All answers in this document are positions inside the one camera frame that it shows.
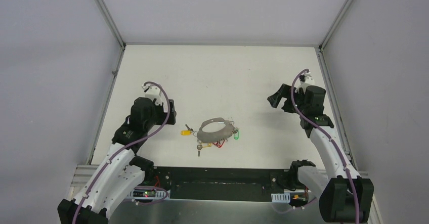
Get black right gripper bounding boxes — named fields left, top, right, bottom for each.
left=267, top=83, right=308, bottom=116

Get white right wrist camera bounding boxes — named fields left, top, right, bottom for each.
left=295, top=69, right=315, bottom=93

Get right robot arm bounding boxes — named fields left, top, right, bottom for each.
left=267, top=84, right=374, bottom=223

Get aluminium frame rails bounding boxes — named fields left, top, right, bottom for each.
left=68, top=0, right=383, bottom=224

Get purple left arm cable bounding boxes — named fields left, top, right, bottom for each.
left=71, top=81, right=171, bottom=224

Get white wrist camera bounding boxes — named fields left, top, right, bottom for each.
left=142, top=84, right=162, bottom=105
left=295, top=69, right=315, bottom=93

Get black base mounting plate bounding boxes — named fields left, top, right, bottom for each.
left=143, top=167, right=311, bottom=206

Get key with yellow tag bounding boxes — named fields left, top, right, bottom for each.
left=181, top=124, right=194, bottom=136
left=196, top=143, right=212, bottom=157

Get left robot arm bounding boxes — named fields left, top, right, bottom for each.
left=57, top=97, right=177, bottom=223

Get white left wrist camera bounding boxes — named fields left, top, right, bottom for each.
left=142, top=84, right=162, bottom=105

